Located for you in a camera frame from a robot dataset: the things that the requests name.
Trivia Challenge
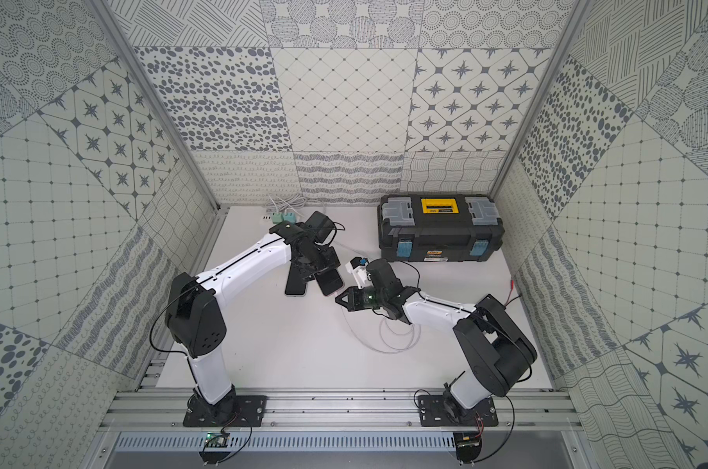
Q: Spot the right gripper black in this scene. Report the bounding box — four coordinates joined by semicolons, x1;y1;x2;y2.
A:
334;285;386;312

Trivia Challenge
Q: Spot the white cable of pink phone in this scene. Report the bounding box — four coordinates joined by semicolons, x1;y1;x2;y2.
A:
344;307;422;356

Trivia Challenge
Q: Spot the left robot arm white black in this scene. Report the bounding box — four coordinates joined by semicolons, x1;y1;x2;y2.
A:
164;211;343;416

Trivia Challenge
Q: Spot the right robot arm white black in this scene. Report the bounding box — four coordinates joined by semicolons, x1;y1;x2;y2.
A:
336;256;538;412

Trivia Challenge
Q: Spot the right green charger plug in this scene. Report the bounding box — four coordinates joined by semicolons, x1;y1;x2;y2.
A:
283;212;297;224

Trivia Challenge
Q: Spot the white power strip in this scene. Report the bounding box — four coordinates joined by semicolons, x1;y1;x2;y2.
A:
260;212;274;226

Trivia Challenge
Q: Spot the right circuit board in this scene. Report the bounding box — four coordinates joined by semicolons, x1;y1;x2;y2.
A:
453;432;483;464

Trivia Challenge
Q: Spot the circuit board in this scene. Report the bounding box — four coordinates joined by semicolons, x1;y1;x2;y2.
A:
453;432;483;464
199;433;233;465

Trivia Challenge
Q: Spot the left circuit board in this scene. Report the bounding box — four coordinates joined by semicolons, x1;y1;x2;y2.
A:
199;433;233;465

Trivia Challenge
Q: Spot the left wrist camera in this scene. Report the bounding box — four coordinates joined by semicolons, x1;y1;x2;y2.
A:
304;211;338;244

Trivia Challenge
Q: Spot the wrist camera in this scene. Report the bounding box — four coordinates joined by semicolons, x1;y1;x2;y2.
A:
304;211;338;244
345;256;372;289

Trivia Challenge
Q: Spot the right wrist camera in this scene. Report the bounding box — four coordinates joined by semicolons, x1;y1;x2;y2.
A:
345;256;372;289

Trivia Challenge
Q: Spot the black toolbox yellow handle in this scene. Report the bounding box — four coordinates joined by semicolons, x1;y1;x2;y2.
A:
377;193;506;263

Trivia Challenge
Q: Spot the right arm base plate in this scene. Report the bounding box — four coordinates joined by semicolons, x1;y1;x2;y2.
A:
414;394;499;427

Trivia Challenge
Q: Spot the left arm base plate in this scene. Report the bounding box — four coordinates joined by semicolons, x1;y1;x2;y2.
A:
183;391;268;428

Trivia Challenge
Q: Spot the aluminium front rail frame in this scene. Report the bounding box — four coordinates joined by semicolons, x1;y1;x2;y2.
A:
100;387;583;431

